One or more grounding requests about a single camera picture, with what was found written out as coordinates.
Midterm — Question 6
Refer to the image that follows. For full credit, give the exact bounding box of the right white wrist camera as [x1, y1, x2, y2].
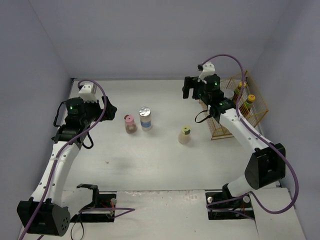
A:
[198, 61, 216, 81]

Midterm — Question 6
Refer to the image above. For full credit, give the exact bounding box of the gold wire basket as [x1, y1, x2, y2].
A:
[206, 70, 269, 140]

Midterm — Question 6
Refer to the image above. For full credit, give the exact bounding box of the silver lid jar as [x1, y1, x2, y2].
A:
[223, 89, 234, 100]
[138, 106, 152, 132]

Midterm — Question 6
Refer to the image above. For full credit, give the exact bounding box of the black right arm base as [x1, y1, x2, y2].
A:
[205, 191, 255, 221]

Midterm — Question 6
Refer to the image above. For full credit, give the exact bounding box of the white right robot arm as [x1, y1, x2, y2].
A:
[182, 74, 286, 206]

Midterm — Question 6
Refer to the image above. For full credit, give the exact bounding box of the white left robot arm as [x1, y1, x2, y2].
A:
[17, 96, 117, 239]

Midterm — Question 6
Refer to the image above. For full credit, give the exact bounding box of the pink lid spice shaker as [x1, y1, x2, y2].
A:
[124, 114, 137, 134]

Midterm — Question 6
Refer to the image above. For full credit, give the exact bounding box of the yellow cap sauce bottle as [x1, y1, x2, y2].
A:
[232, 81, 247, 104]
[241, 94, 256, 117]

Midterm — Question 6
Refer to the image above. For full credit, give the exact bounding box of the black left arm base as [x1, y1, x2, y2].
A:
[70, 183, 117, 223]

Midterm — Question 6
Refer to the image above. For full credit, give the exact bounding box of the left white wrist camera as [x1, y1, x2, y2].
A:
[78, 83, 98, 103]

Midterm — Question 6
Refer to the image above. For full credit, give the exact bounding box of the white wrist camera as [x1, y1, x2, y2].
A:
[78, 83, 98, 103]
[198, 61, 216, 81]

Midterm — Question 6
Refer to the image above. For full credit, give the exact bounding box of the yellow lid spice shaker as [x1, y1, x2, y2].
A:
[178, 125, 191, 145]

